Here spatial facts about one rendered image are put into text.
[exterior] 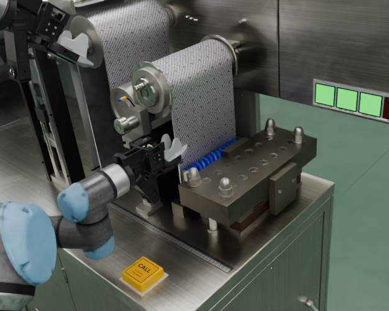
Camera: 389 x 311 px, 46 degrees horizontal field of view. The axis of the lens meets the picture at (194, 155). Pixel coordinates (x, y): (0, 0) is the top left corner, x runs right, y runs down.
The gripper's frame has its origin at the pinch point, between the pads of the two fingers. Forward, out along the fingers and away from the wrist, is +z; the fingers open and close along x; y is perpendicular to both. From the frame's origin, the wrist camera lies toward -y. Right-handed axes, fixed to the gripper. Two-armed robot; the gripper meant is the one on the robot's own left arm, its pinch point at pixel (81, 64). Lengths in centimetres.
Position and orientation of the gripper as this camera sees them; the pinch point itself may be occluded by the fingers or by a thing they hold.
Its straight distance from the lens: 102.7
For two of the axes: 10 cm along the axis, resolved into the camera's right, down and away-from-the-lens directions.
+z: 5.8, 2.4, 7.8
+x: -7.3, -2.8, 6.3
